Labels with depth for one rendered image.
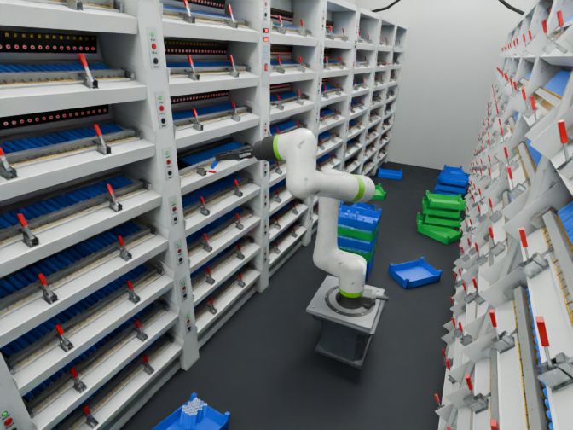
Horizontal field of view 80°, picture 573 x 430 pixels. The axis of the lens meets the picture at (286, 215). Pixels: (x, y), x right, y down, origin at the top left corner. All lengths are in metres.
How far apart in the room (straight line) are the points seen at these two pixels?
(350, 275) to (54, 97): 1.30
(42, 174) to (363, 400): 1.54
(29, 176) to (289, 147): 0.74
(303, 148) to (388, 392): 1.24
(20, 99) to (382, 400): 1.74
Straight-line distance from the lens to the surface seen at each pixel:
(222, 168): 1.64
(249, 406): 1.77
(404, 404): 1.87
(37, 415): 1.50
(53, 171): 1.13
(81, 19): 1.18
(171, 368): 1.89
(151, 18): 1.32
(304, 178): 1.14
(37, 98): 1.10
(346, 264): 1.66
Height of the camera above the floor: 1.44
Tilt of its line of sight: 25 degrees down
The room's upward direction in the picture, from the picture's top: 2 degrees clockwise
